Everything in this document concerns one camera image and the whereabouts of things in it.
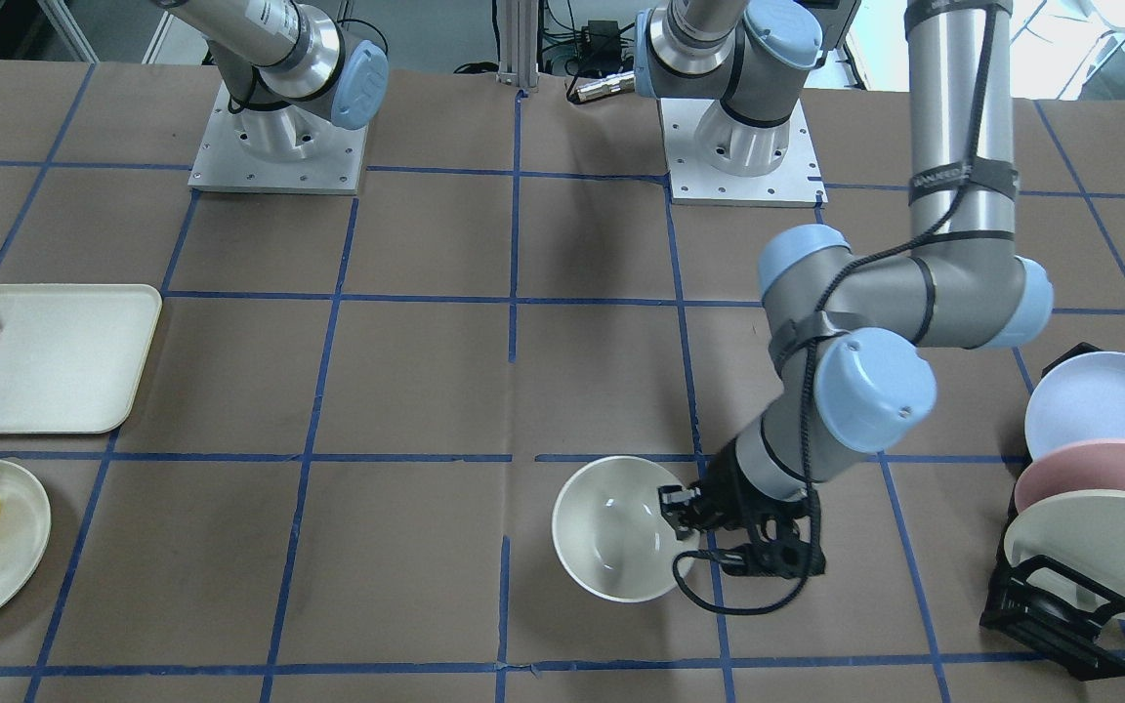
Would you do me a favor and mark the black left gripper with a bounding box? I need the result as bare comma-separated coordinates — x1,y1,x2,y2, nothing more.
657,454,826,579

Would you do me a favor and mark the cream ceramic bowl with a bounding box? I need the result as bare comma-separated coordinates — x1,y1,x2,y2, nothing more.
551,457,699,603

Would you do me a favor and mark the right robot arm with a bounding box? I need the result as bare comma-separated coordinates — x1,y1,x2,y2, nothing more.
0,1,389,435

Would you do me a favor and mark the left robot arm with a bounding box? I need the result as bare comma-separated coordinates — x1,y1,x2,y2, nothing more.
659,1,1053,578

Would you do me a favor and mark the cream rectangular tray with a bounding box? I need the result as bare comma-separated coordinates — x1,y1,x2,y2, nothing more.
0,283,162,434

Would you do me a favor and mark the black dish rack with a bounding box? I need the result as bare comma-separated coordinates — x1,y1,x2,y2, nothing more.
979,342,1125,682

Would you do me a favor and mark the pink plate in rack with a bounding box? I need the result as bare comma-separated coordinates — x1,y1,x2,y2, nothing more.
1013,438,1125,512

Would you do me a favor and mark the cream plate in rack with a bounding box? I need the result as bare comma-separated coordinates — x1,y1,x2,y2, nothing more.
1004,489,1125,619

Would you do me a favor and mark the light blue plate in rack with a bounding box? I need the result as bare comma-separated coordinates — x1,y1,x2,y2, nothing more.
1023,351,1125,459

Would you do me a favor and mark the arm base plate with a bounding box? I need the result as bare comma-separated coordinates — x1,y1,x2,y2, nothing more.
187,85,369,196
659,99,829,208

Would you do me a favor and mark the aluminium frame post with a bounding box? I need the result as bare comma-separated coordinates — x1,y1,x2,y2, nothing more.
491,0,543,94

